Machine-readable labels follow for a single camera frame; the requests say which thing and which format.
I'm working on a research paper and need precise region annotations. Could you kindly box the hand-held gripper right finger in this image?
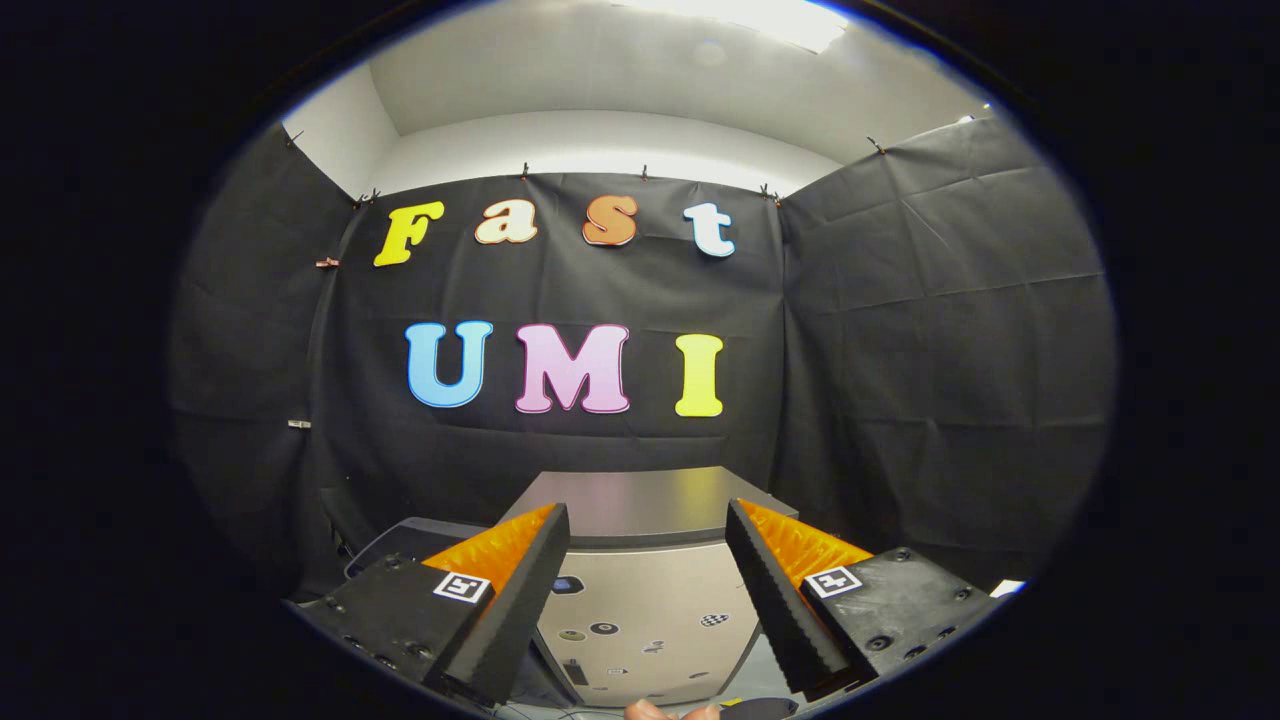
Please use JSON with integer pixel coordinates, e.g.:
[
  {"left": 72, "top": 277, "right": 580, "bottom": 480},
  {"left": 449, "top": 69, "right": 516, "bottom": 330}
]
[{"left": 725, "top": 498, "right": 1001, "bottom": 703}]

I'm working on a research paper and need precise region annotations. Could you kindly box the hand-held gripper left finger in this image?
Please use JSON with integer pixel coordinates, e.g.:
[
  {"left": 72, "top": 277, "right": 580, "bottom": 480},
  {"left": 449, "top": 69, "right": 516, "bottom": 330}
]
[{"left": 290, "top": 502, "right": 571, "bottom": 706}]

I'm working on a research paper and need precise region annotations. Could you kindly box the grey washing machine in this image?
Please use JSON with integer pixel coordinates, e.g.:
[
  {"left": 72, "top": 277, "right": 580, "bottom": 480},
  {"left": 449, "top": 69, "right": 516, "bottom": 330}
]
[{"left": 340, "top": 518, "right": 501, "bottom": 601}]

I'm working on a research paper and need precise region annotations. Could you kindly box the grey metal cabinet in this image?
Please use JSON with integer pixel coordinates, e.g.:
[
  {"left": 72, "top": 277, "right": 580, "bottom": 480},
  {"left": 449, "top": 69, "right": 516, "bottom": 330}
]
[{"left": 497, "top": 466, "right": 801, "bottom": 708}]

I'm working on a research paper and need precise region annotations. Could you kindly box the black backdrop cloth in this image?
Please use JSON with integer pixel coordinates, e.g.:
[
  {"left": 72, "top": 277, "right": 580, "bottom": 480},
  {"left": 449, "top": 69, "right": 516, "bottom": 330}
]
[{"left": 168, "top": 115, "right": 1119, "bottom": 601}]

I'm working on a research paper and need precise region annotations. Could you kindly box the large ceiling light panel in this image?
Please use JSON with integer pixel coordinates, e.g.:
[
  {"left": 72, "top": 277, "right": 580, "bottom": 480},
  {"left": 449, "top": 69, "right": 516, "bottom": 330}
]
[{"left": 615, "top": 0, "right": 851, "bottom": 54}]

